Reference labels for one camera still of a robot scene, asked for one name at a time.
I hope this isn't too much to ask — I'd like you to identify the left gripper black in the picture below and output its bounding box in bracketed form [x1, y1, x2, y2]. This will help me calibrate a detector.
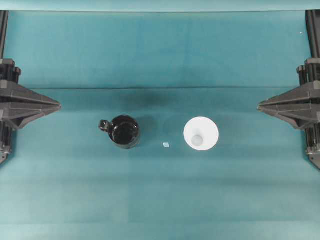
[0, 59, 61, 130]

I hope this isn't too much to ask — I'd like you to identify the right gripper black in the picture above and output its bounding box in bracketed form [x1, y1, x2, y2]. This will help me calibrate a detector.
[257, 58, 320, 130]

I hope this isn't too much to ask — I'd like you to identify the white paper cup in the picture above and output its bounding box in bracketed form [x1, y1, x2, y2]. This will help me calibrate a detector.
[183, 116, 220, 151]

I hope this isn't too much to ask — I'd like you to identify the black glossy cup holder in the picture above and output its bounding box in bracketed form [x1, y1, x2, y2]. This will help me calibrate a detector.
[98, 115, 140, 150]

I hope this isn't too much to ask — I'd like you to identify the small pale tape square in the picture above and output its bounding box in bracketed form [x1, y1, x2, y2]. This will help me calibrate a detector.
[163, 142, 170, 148]

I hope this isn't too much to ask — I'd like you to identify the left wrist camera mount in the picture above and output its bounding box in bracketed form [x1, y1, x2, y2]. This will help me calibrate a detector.
[0, 121, 13, 164]

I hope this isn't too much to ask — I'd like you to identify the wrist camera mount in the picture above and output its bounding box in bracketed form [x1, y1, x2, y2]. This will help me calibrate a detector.
[0, 121, 13, 164]
[305, 123, 320, 169]

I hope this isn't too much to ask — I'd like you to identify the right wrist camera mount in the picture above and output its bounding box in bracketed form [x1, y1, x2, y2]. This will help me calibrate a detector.
[305, 123, 320, 169]

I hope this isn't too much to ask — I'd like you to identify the right black frame rail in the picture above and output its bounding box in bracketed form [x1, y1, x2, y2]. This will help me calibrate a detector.
[305, 9, 320, 58]

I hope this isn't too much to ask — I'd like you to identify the black frame rail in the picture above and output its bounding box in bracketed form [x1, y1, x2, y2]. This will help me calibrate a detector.
[305, 9, 320, 58]
[0, 10, 9, 59]

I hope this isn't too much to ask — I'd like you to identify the left black frame rail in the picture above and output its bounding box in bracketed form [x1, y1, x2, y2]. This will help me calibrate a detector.
[0, 10, 9, 59]

